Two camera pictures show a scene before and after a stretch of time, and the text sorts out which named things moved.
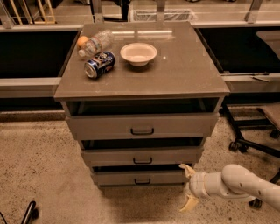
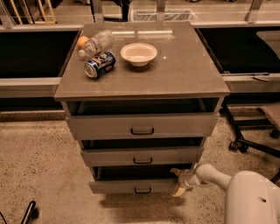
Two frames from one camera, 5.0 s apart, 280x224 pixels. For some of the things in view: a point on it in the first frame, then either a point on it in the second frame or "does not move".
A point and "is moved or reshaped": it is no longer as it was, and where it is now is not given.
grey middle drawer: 146,150 does not move
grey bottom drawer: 139,175 is moved or reshaped
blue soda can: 101,63 does not move
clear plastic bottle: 101,41 does not move
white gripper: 196,184 → 185,179
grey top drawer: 93,119 does not move
